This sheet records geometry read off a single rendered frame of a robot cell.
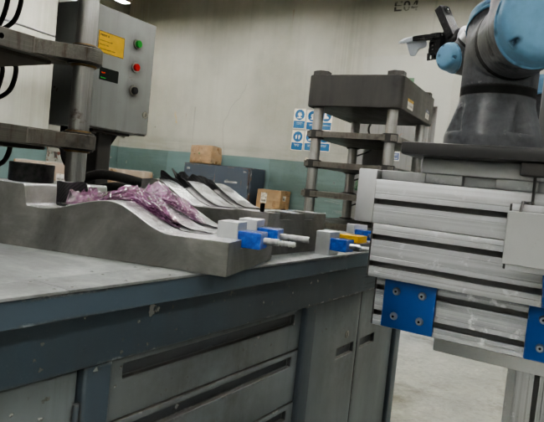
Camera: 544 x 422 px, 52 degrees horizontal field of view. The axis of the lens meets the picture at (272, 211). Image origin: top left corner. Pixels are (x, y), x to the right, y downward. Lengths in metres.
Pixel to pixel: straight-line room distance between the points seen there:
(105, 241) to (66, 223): 0.08
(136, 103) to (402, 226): 1.32
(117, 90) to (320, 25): 6.88
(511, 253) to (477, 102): 0.27
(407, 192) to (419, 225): 0.06
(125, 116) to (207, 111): 7.39
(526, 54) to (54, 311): 0.67
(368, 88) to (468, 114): 4.42
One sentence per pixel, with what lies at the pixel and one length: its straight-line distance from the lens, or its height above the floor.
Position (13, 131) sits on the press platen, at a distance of 1.71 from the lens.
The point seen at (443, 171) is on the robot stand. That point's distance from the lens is 0.93.
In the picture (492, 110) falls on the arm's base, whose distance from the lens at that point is 0.93.
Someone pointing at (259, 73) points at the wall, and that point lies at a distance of 9.00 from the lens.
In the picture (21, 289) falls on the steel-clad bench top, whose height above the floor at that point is 0.80.
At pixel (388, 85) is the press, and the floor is 1.91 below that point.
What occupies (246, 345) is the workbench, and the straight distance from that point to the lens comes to 1.17.
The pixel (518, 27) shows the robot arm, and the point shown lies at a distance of 0.81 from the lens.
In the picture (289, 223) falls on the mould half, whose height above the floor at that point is 0.87.
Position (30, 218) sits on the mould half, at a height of 0.85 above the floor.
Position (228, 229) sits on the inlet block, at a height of 0.87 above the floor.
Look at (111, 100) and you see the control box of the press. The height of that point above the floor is 1.17.
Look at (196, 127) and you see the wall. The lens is 9.49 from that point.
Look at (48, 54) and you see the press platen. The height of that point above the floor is 1.25.
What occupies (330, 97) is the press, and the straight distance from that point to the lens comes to 5.46.
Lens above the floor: 0.96
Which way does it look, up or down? 3 degrees down
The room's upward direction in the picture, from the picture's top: 6 degrees clockwise
